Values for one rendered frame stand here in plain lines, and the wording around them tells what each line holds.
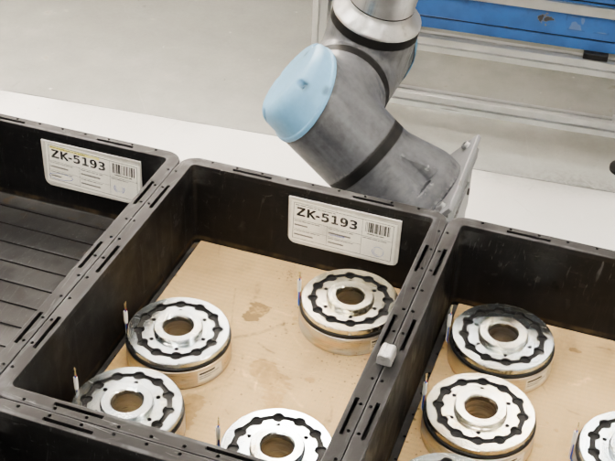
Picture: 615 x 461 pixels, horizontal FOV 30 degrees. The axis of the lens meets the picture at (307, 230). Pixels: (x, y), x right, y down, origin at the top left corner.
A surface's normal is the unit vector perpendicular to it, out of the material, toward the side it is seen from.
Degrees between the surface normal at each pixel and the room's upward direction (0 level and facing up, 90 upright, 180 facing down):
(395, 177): 50
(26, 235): 0
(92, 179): 90
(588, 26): 90
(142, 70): 0
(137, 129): 0
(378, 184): 64
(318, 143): 88
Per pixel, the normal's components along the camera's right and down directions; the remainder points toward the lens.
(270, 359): 0.04, -0.81
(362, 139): 0.25, 0.04
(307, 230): -0.33, 0.55
